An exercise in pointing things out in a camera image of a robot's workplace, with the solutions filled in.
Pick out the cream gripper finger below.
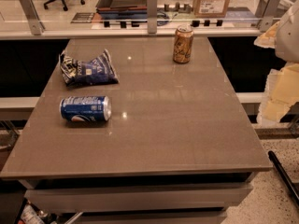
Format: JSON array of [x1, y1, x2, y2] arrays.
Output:
[[254, 22, 279, 49], [257, 63, 299, 123]]

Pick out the blue pepsi can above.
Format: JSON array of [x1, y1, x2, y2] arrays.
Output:
[[59, 96, 112, 122]]

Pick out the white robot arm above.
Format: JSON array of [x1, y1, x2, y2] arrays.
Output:
[[254, 0, 299, 126]]

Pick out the gold soda can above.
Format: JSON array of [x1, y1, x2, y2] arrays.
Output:
[[173, 24, 193, 63]]

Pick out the cardboard box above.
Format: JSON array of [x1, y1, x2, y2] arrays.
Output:
[[192, 0, 230, 18]]

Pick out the black rod on floor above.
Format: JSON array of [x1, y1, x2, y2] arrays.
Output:
[[268, 150, 299, 207]]

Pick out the blue chip bag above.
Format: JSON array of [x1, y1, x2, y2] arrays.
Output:
[[60, 49, 119, 86]]

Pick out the right metal railing post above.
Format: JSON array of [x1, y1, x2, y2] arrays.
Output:
[[258, 0, 280, 33]]

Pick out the metal railing post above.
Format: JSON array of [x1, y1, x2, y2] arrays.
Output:
[[147, 0, 157, 34], [258, 0, 280, 33], [19, 0, 45, 35]]

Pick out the middle metal railing post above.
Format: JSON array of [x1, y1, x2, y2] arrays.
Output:
[[147, 0, 157, 34]]

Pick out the left metal railing post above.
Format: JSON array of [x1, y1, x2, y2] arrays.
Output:
[[19, 0, 45, 35]]

